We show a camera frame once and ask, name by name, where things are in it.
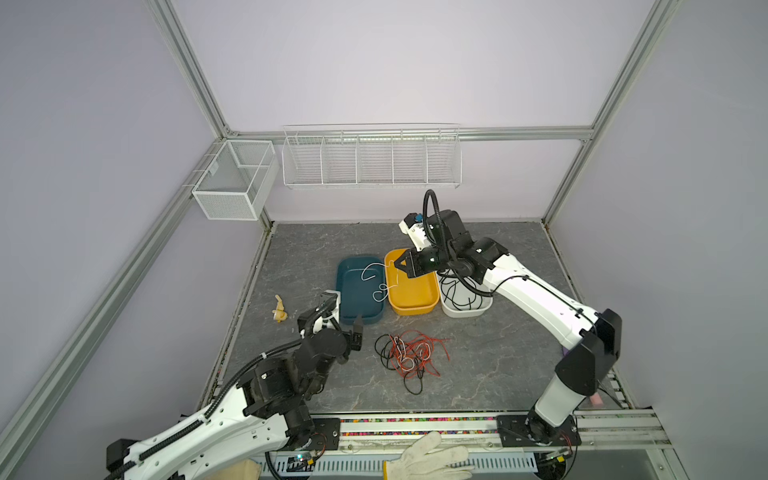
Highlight teal plastic bin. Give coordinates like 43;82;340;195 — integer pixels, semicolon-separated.
336;256;386;325

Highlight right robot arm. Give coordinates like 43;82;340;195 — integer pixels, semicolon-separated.
394;210;623;446

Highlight white cable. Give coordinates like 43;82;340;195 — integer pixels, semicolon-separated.
359;262;400;303

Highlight white plastic bin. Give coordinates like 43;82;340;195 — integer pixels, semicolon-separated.
437;271;493;319

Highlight red cables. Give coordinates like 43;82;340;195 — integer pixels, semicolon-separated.
374;328;452;396

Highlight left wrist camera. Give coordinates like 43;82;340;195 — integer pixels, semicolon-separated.
311;290;341;333

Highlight yellow toy figure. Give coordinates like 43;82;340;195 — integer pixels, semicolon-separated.
272;295;288;323

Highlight yellow plastic bin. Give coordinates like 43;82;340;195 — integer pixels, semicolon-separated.
384;249;440;316

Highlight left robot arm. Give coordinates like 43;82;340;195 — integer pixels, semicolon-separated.
107;314;364;479

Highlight white wire shelf basket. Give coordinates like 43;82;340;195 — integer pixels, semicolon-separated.
282;123;463;189

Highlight white mesh box basket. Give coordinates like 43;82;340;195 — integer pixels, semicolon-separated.
192;140;279;221

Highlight black cable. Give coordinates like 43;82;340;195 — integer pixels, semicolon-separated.
440;269;490;313

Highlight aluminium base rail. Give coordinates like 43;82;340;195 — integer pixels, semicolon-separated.
257;410;673;475

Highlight right work glove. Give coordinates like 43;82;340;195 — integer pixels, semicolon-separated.
382;432;473;480

